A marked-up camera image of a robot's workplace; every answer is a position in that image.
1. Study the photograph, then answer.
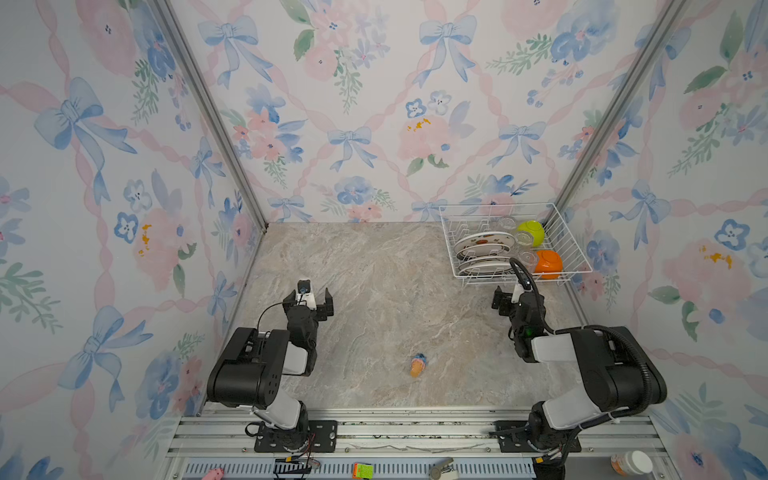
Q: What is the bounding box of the white plate green red rim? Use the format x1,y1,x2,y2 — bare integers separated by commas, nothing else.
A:
458,260,513,278

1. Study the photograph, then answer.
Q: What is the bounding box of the white plate black flower outline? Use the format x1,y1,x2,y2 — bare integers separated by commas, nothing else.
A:
459,251,512,270

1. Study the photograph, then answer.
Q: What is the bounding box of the plate with fruit pattern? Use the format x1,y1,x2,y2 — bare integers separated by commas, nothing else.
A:
453,231,517,260

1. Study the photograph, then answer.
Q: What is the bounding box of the white wire dish rack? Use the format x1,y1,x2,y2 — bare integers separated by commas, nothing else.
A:
438,203,593,285

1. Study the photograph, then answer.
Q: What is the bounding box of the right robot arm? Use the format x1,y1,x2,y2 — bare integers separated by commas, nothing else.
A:
491,286,667,461

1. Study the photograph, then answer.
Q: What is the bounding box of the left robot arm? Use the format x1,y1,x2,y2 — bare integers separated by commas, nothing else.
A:
206,280,338,455

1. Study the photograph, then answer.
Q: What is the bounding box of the clear glass cup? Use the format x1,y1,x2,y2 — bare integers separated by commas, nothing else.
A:
514,231,535,248
517,250,539,271

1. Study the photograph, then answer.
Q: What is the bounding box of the orange bowl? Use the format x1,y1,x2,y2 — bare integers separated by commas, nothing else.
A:
535,249,563,280

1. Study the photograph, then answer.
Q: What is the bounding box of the small ice cream toy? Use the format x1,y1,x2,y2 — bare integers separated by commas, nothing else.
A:
410,353,427,378

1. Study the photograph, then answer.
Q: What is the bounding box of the rubiks cube toy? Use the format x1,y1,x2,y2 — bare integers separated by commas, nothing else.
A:
352,463,375,480

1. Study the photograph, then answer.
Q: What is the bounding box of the pink toy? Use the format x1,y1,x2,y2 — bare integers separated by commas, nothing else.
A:
202,468,224,480

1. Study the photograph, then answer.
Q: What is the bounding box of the white lidded jar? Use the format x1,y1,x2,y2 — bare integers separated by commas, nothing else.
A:
611,450,654,477

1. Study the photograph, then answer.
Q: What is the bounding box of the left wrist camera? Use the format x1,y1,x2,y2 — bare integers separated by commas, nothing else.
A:
296,279,317,310

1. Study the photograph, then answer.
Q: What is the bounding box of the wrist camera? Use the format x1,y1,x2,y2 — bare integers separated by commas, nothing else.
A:
296,279,317,310
511,284,525,303

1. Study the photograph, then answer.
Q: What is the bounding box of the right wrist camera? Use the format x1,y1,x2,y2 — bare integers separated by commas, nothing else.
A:
511,284,525,303

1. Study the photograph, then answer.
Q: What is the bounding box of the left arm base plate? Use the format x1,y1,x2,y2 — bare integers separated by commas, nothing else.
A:
245,420,338,454

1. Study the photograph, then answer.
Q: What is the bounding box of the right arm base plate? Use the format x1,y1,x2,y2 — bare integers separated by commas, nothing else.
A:
489,420,570,454

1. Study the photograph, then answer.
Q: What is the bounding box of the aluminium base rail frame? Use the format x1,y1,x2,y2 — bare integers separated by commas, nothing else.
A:
158,407,682,480

